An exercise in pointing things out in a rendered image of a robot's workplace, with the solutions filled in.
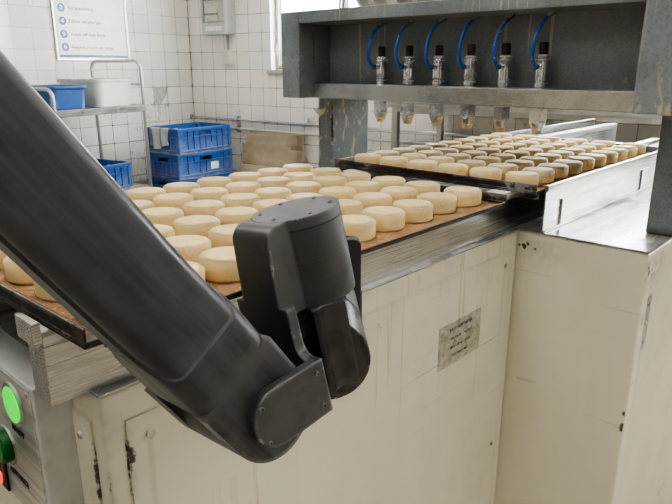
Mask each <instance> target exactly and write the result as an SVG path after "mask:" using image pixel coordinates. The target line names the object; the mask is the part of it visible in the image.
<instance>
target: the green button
mask: <svg viewBox="0 0 672 504"><path fill-rule="evenodd" d="M13 459H14V454H13V448H12V445H11V442H10V439H9V437H8V435H7V434H6V432H5V431H4V430H3V429H0V463H3V464H7V463H9V462H12V461H13Z"/></svg>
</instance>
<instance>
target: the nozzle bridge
mask: <svg viewBox="0 0 672 504"><path fill-rule="evenodd" d="M551 11H556V14H555V15H553V16H552V17H550V18H549V19H548V20H547V21H546V22H545V23H544V25H543V26H542V28H541V30H540V33H539V35H538V38H537V42H536V47H535V54H534V58H535V62H536V56H538V54H539V44H540V42H549V51H548V52H549V56H551V57H550V68H549V79H548V80H547V83H548V87H546V89H535V87H533V85H534V83H535V80H534V74H535V70H534V69H533V67H532V65H531V62H530V48H531V43H532V39H533V36H534V33H535V30H536V28H537V26H538V24H539V23H540V21H541V20H542V19H543V18H544V17H545V16H546V15H547V14H548V13H549V12H551ZM512 13H516V17H514V18H513V19H511V20H510V21H509V22H508V23H507V24H506V25H505V26H504V28H503V29H502V31H501V34H500V37H499V40H498V43H497V49H496V60H497V62H498V61H499V56H500V55H501V53H502V52H501V51H502V44H503V43H511V56H513V57H512V72H511V80H510V83H511V85H510V86H509V88H498V86H497V82H498V79H497V75H498V70H497V69H496V67H495V66H494V65H493V62H492V47H493V42H494V38H495V35H496V32H497V30H498V28H499V26H500V24H501V23H502V22H503V20H504V19H505V18H507V17H508V16H509V15H511V14H512ZM477 15H480V19H478V20H477V21H475V22H474V23H472V24H471V25H470V27H469V28H468V29H467V31H466V33H465V35H464V38H463V41H462V46H461V60H462V62H463V64H464V60H465V57H466V55H467V45H468V44H476V52H475V53H476V55H477V56H476V57H478V58H477V76H476V80H475V81H476V85H475V87H464V85H463V82H464V79H463V75H464V70H463V69H461V67H460V66H459V64H458V62H457V45H458V41H459V37H460V34H461V32H462V30H463V28H464V26H465V25H466V24H467V22H468V21H469V20H471V19H472V18H473V17H475V16H477ZM443 17H447V20H446V21H445V22H443V23H441V24H440V25H439V26H438V27H437V28H436V29H435V30H434V32H433V34H432V37H431V39H430V43H429V49H428V59H429V61H430V63H431V64H433V57H434V56H435V46H436V45H437V44H442V45H443V46H444V52H443V56H444V57H445V75H444V85H443V86H433V85H432V81H433V79H432V69H430V68H429V67H428V66H427V64H426V63H425V59H424V49H425V43H426V39H427V36H428V33H429V31H430V29H431V28H432V26H433V25H434V24H435V23H436V22H437V21H438V20H440V19H441V18H443ZM412 19H416V22H415V23H413V24H412V25H410V26H409V27H407V28H406V30H405V31H404V32H403V34H402V36H401V39H400V42H399V47H398V59H399V62H400V63H401V64H403V60H404V57H405V54H406V46H407V45H413V46H414V53H413V56H414V57H415V78H414V81H415V83H414V84H413V85H404V84H403V69H400V67H398V66H397V64H396V62H395V59H394V48H395V42H396V39H397V36H398V33H399V31H400V30H401V28H402V27H403V26H404V25H405V24H406V23H407V22H409V21H410V20H412ZM383 21H387V22H388V23H387V24H386V25H384V26H382V27H381V28H379V29H378V30H377V31H376V33H375V34H374V36H373V39H372V42H371V47H370V59H371V61H372V63H373V64H376V60H377V59H376V58H377V56H378V47H379V46H385V47H386V58H387V78H386V80H387V83H386V85H377V83H376V69H373V68H372V67H371V66H370V65H369V64H368V62H367V58H366V49H367V43H368V39H369V36H370V34H371V32H372V30H373V29H374V28H375V27H376V26H377V25H378V24H380V23H381V22H383ZM281 36H282V79H283V97H285V98H319V168H322V167H330V168H338V169H339V167H334V159H340V158H346V157H352V156H355V155H356V154H361V153H367V145H368V100H371V101H393V102H415V103H436V104H458V105H480V106H501V107H523V108H545V109H567V110H588V111H610V112H632V113H633V114H638V115H659V116H662V123H661V129H660V136H659V143H658V150H657V157H656V164H655V170H654V177H653V184H652V191H651V198H650V204H649V211H648V218H647V225H646V232H647V233H652V234H658V235H664V236H670V237H672V0H432V1H420V2H407V3H395V4H383V5H370V6H358V7H345V8H333V9H321V10H308V11H297V12H284V13H281Z"/></svg>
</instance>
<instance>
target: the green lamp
mask: <svg viewBox="0 0 672 504"><path fill-rule="evenodd" d="M2 397H3V402H4V406H5V409H6V411H7V414H8V416H9V417H10V419H11V420H12V421H13V422H14V423H18V422H19V417H20V416H19V409H18V405H17V402H16V399H15V397H14V395H13V393H12V391H11V390H10V389H9V388H8V387H6V386H5V387H4V388H3V390H2Z"/></svg>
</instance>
